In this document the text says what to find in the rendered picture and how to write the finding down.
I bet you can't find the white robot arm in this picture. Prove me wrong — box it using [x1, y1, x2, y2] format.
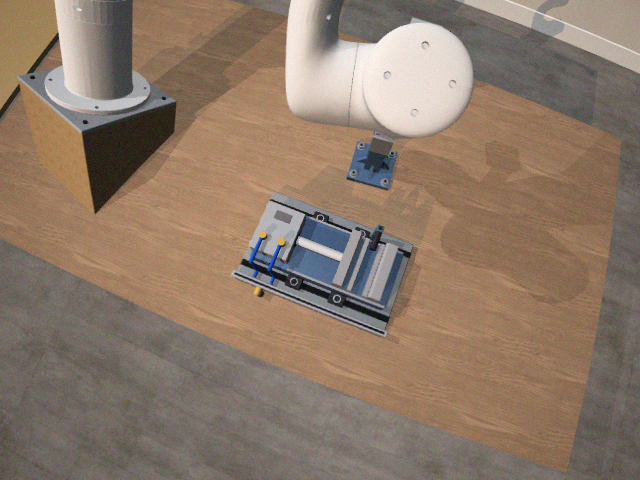
[45, 0, 474, 139]

